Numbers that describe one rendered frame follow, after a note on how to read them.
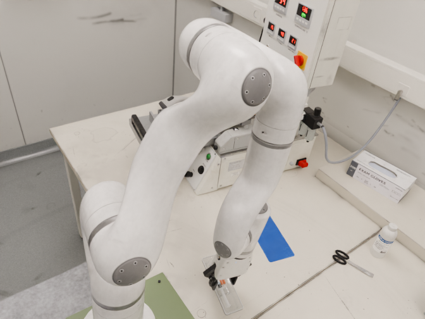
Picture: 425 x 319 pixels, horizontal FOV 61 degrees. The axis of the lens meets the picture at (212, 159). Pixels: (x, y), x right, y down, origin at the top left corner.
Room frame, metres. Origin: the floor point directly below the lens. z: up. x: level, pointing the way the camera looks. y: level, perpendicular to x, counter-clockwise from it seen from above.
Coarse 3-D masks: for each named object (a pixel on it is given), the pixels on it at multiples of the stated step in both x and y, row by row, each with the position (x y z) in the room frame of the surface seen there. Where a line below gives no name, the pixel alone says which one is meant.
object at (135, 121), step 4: (132, 116) 1.11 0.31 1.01; (136, 116) 1.11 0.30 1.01; (132, 120) 1.11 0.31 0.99; (136, 120) 1.09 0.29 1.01; (132, 124) 1.12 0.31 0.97; (136, 124) 1.07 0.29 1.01; (140, 124) 1.07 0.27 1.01; (140, 128) 1.04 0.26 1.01; (140, 132) 1.03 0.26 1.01; (144, 132) 1.02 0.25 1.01; (140, 136) 1.03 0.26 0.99
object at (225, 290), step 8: (208, 256) 0.69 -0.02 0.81; (208, 264) 0.66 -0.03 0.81; (224, 280) 0.61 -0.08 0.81; (216, 288) 0.59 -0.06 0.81; (224, 288) 0.59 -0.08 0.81; (232, 288) 0.59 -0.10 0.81; (224, 296) 0.57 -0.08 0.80; (232, 296) 0.57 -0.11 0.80; (224, 304) 0.54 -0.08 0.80; (232, 304) 0.55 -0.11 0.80; (240, 304) 0.55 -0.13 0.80
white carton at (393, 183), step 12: (360, 156) 1.24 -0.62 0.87; (372, 156) 1.25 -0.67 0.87; (348, 168) 1.21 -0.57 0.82; (360, 168) 1.18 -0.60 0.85; (372, 168) 1.17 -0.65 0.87; (384, 168) 1.19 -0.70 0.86; (396, 168) 1.19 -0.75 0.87; (360, 180) 1.16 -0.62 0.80; (372, 180) 1.14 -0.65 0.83; (384, 180) 1.11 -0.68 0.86; (396, 180) 1.11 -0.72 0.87; (408, 180) 1.12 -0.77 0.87; (384, 192) 1.10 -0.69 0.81; (396, 192) 1.07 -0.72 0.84
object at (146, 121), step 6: (150, 114) 1.15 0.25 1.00; (156, 114) 1.21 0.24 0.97; (144, 120) 1.16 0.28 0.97; (150, 120) 1.15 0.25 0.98; (132, 126) 1.11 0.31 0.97; (144, 126) 1.12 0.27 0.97; (138, 132) 1.07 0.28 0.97; (138, 138) 1.05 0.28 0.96; (216, 138) 1.10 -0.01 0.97; (210, 144) 1.09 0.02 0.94
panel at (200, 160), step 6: (204, 150) 1.12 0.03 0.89; (210, 150) 1.10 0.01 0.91; (198, 156) 1.12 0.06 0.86; (204, 156) 1.10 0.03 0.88; (210, 156) 1.07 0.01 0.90; (198, 162) 1.10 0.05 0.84; (204, 162) 1.08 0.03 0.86; (210, 162) 1.06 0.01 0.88; (192, 168) 1.10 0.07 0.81; (204, 168) 1.06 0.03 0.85; (198, 174) 1.06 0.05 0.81; (204, 174) 1.04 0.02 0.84; (192, 180) 1.06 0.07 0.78; (198, 180) 1.04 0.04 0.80; (192, 186) 1.05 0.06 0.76
